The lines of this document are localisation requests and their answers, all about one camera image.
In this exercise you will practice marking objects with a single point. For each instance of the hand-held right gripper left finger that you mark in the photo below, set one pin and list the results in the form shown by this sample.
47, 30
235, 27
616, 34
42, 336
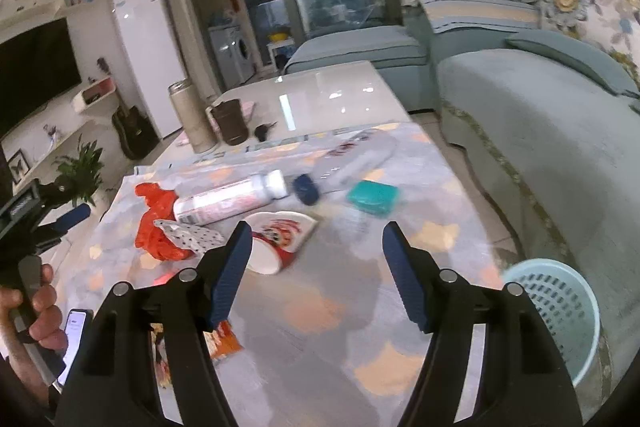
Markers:
230, 277

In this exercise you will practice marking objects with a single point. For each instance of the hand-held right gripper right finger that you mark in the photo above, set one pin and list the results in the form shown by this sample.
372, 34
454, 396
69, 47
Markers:
402, 277

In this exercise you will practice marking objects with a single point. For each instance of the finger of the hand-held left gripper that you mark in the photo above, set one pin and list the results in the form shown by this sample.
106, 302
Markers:
55, 194
72, 215

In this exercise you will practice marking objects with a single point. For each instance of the silver blister pack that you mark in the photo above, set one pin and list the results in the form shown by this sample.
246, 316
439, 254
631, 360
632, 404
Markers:
192, 237

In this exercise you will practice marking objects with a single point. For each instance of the red white paper cup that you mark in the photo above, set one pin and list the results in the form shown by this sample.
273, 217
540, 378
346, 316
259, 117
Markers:
280, 232

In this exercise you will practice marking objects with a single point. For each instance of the orange snack wrapper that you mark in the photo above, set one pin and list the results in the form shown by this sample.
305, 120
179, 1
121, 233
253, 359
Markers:
225, 344

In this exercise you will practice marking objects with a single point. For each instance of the white plastic bottle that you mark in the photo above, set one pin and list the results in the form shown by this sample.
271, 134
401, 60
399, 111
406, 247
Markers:
225, 202

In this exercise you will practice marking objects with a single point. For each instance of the teal small box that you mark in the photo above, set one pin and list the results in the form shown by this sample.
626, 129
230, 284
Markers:
372, 198

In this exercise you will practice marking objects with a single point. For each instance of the red plastic bag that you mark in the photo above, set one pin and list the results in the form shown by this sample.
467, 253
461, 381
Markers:
160, 202

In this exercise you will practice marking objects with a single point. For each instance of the dark blue small case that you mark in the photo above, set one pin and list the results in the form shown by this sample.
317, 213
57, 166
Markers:
305, 189

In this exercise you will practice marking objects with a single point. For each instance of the clear plastic bottle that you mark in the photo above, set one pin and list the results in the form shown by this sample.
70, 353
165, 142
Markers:
360, 157

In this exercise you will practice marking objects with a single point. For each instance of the light blue plastic basket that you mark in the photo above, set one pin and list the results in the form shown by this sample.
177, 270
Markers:
560, 307

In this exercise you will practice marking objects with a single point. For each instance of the person's left forearm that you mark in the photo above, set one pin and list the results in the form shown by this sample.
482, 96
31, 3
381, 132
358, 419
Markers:
27, 364

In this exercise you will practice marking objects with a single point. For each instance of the person's left hand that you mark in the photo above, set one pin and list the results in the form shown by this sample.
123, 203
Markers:
50, 322

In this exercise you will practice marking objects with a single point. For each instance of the green potted plant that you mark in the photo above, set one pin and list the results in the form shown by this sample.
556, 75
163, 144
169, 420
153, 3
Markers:
82, 167

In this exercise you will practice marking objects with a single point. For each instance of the grey printed table cloth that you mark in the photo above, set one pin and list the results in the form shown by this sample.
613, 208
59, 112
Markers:
325, 307

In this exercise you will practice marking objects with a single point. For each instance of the black guitar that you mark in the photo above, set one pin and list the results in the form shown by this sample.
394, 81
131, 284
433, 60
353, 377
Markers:
132, 129

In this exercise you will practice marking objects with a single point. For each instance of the black television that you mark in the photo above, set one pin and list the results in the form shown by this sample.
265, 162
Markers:
35, 72

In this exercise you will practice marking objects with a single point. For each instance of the black smartphone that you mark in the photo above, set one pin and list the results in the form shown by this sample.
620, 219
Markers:
75, 342

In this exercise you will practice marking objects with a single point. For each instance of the black key bunch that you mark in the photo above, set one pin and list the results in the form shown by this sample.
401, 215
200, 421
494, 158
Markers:
262, 132

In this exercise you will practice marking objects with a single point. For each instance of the brown cup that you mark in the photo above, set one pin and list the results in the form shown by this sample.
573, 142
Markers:
230, 122

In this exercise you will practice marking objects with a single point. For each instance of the beige thermos flask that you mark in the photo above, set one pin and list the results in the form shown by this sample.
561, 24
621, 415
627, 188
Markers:
192, 117

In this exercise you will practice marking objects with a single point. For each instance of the pink notebook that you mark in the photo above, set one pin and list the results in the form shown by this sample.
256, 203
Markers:
248, 109

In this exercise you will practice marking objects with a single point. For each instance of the white refrigerator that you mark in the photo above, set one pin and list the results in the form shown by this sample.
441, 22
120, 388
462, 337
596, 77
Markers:
145, 47

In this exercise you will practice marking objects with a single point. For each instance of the white washing machine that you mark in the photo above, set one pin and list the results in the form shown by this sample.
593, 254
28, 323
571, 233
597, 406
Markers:
235, 54

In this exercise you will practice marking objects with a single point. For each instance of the white stool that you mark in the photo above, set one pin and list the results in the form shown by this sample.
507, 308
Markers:
275, 52

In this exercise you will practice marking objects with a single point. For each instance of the yellow basin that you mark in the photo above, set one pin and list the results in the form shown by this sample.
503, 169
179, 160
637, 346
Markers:
280, 37

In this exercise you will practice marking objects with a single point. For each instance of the striped sofa throw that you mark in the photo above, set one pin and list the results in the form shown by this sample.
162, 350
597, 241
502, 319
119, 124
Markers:
480, 14

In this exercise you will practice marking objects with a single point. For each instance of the teal pillow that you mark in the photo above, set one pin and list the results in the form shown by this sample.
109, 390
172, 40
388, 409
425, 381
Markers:
565, 54

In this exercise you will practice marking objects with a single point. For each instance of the small butterfly frame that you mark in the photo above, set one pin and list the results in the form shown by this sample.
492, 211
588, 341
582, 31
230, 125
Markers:
18, 166

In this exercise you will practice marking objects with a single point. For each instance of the white wall shelf box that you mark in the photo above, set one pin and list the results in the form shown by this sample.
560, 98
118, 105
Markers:
95, 99

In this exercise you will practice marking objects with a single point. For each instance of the white wall shelf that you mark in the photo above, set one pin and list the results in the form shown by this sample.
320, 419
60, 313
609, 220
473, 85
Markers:
30, 14

